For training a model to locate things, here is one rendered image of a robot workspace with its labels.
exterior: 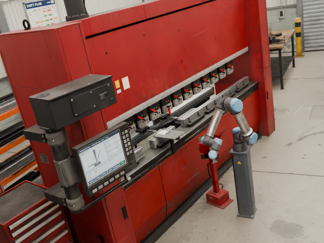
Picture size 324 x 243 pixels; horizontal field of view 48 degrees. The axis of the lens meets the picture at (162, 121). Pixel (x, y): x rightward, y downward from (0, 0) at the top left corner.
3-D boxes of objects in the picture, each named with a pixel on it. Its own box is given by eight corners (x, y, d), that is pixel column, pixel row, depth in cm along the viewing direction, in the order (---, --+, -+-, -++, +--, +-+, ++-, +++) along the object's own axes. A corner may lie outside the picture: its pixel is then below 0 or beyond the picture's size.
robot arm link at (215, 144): (210, 135, 330) (206, 146, 330) (219, 138, 321) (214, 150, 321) (216, 138, 335) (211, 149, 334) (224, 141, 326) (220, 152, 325)
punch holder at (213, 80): (212, 84, 454) (210, 71, 448) (207, 84, 459) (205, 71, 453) (218, 80, 464) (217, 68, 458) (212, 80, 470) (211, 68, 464)
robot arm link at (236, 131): (238, 136, 371) (237, 124, 366) (249, 139, 360) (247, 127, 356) (230, 141, 365) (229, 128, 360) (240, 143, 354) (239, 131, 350)
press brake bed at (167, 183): (135, 263, 353) (116, 189, 324) (120, 255, 366) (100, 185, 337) (263, 136, 562) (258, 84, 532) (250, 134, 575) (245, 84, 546)
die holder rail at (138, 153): (110, 180, 333) (107, 171, 330) (105, 179, 337) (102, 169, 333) (144, 155, 368) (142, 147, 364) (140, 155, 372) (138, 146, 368)
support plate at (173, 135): (174, 140, 363) (174, 139, 362) (154, 136, 379) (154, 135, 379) (184, 132, 375) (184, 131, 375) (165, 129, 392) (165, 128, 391)
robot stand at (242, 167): (257, 209, 397) (251, 145, 370) (253, 218, 383) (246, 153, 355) (241, 206, 406) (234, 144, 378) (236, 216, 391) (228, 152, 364)
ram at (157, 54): (94, 136, 312) (69, 44, 284) (88, 135, 317) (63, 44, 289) (248, 50, 521) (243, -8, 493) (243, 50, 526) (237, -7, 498)
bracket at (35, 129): (45, 143, 235) (42, 134, 232) (25, 139, 250) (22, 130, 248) (91, 120, 263) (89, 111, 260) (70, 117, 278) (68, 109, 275)
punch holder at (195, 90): (195, 95, 426) (193, 81, 420) (189, 94, 431) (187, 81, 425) (202, 90, 436) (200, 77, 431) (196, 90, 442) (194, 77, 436)
